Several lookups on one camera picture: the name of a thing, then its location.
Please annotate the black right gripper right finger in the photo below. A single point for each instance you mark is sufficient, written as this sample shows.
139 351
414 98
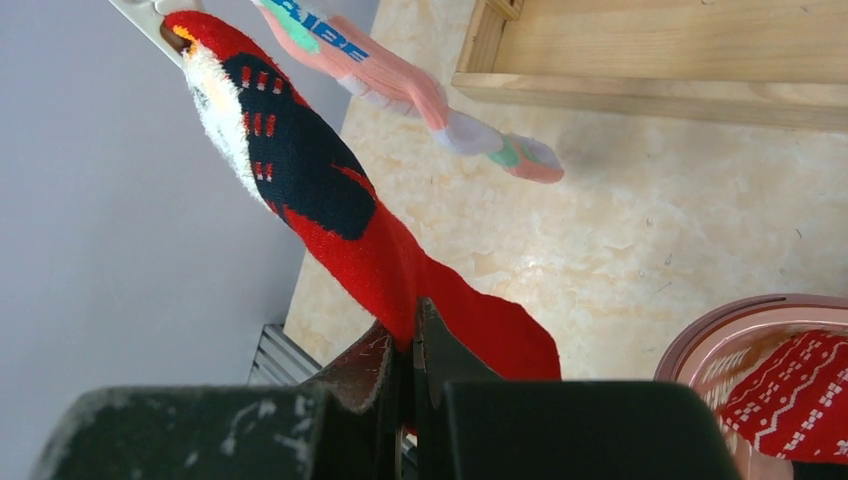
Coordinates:
473 424

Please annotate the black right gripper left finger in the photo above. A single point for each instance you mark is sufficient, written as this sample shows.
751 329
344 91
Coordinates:
341 423

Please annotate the pink plastic laundry basket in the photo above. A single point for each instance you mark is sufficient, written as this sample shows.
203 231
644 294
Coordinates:
724 346

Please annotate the red snowman face sock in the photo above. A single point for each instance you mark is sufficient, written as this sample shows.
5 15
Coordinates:
297 167

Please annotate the red patterned sock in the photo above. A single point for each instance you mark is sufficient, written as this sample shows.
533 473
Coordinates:
794 405

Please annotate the pink sock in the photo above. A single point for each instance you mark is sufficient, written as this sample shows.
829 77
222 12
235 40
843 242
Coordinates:
317 37

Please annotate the white plastic clip hanger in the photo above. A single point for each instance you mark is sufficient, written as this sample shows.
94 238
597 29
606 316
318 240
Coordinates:
148 17

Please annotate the wooden drying rack frame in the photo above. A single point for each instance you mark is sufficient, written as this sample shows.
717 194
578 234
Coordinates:
766 63

